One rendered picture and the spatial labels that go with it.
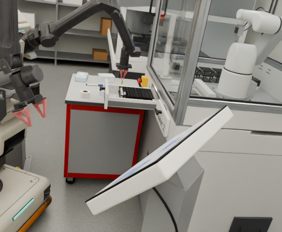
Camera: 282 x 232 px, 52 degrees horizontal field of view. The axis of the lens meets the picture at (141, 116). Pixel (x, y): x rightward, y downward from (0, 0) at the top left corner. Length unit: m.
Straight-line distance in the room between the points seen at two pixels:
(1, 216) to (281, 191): 1.64
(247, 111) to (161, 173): 0.97
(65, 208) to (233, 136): 1.32
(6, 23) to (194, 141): 0.77
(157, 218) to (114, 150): 1.32
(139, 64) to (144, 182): 2.09
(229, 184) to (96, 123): 1.01
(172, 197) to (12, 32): 0.80
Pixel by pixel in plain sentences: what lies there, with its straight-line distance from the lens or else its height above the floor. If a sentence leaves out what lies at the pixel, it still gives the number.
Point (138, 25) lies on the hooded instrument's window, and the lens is 2.66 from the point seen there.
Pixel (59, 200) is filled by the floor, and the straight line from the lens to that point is 2.34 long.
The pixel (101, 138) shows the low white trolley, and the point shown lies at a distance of 2.20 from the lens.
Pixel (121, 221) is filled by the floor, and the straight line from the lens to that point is 2.21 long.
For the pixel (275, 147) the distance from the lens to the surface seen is 1.76.
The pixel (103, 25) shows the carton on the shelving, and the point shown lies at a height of 0.80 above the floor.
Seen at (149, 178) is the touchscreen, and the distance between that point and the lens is 0.68.
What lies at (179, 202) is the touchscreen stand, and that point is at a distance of 0.91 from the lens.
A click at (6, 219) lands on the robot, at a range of 1.86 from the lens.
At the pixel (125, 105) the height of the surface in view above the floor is 0.85.
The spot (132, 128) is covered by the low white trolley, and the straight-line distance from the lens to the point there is 2.17.
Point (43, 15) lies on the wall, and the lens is 5.94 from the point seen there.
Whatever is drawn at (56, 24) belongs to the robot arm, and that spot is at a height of 1.31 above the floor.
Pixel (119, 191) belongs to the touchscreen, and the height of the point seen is 1.06.
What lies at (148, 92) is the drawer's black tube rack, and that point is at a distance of 1.96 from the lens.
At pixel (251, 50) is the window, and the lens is 1.47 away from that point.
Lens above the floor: 1.55
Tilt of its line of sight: 24 degrees down
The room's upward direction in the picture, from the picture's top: 9 degrees clockwise
